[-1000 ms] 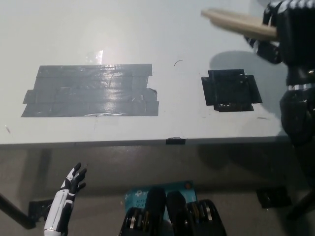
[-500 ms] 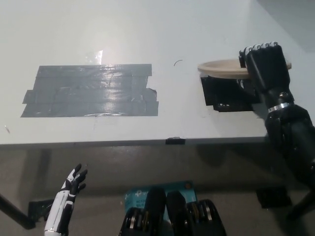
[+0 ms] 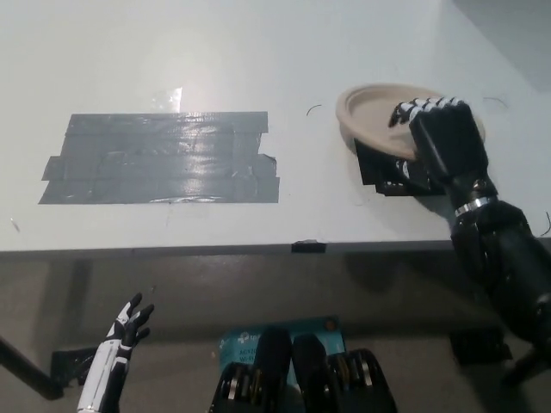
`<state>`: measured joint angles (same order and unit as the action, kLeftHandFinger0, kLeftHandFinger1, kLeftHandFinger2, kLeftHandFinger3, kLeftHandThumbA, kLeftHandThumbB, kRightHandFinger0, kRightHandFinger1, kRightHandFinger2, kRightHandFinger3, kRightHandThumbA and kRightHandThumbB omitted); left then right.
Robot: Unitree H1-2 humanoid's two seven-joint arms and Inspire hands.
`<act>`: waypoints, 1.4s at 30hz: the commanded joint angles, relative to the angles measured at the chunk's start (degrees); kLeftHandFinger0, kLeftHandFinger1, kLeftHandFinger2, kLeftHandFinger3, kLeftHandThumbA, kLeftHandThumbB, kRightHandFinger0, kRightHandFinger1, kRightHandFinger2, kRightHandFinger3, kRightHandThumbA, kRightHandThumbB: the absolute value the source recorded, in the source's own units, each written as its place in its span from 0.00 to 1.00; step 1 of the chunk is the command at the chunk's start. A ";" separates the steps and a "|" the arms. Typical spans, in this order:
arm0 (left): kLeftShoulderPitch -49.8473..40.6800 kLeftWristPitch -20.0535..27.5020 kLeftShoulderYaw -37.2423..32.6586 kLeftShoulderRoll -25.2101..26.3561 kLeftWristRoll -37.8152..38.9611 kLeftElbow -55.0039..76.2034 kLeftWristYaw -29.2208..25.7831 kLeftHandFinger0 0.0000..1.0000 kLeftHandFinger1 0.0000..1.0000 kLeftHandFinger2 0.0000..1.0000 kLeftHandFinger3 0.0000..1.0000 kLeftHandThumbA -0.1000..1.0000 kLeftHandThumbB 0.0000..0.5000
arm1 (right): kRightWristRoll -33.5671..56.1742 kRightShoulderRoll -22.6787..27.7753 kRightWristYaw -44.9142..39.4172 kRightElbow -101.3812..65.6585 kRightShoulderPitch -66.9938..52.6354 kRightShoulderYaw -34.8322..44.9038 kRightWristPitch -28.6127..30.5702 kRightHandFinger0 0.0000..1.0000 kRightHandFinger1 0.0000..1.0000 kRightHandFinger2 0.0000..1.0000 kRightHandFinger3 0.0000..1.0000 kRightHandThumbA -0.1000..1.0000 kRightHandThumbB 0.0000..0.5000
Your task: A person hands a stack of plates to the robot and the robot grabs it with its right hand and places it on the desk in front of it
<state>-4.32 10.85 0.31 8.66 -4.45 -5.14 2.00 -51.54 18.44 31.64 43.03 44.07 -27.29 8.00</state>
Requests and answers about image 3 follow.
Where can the black tape patch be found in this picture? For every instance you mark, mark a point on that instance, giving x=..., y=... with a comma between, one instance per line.
x=383, y=172

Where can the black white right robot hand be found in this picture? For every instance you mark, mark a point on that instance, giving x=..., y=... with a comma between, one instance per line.
x=452, y=137

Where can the black floor bracket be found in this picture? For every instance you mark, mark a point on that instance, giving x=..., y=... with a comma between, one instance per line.
x=478, y=348
x=71, y=365

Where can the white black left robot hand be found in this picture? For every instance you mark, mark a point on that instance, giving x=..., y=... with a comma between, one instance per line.
x=107, y=361

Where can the black table leg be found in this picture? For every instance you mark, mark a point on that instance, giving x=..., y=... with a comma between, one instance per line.
x=531, y=361
x=26, y=374

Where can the small black tape strip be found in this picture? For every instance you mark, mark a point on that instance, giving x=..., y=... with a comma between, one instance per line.
x=308, y=247

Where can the grey duct tape patch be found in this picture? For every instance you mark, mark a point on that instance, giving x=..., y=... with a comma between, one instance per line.
x=163, y=160

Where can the beige plastic plate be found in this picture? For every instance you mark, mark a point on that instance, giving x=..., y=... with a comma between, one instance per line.
x=374, y=116

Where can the clear tape piece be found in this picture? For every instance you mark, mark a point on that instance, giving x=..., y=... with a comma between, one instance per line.
x=168, y=100

